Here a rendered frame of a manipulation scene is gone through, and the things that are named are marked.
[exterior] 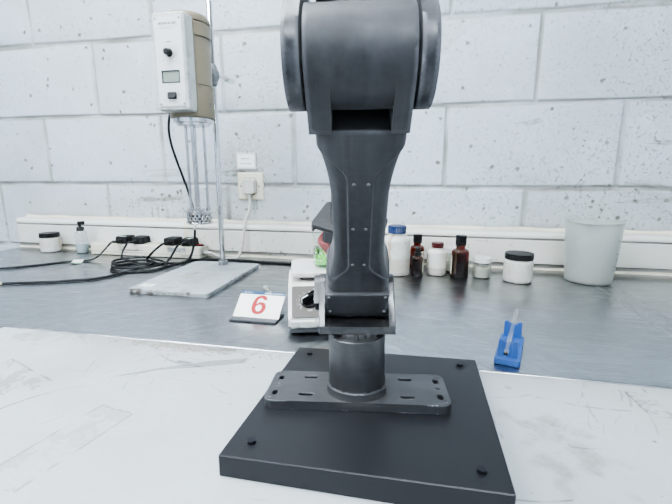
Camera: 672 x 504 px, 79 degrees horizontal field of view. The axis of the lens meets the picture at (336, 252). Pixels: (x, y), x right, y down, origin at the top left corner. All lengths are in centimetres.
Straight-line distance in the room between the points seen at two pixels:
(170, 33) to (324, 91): 80
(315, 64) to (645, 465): 45
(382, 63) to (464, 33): 103
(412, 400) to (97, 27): 149
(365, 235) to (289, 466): 21
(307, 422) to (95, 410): 25
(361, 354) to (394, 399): 6
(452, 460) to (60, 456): 37
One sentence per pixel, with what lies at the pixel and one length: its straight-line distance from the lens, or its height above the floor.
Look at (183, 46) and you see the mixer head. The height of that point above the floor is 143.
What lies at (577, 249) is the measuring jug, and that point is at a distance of 114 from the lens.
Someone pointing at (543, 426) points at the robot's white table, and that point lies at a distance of 53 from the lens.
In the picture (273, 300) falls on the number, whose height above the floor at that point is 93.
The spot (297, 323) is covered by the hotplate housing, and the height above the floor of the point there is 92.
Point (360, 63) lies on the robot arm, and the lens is 26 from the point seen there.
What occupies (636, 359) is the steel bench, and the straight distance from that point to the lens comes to 75.
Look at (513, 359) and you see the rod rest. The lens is 64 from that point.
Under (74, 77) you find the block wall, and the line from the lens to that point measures 170.
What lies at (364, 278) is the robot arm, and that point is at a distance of 40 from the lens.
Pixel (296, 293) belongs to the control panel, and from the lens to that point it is 73.
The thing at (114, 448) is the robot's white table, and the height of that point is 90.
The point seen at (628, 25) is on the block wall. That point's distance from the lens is 137.
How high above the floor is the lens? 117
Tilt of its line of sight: 11 degrees down
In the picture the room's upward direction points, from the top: straight up
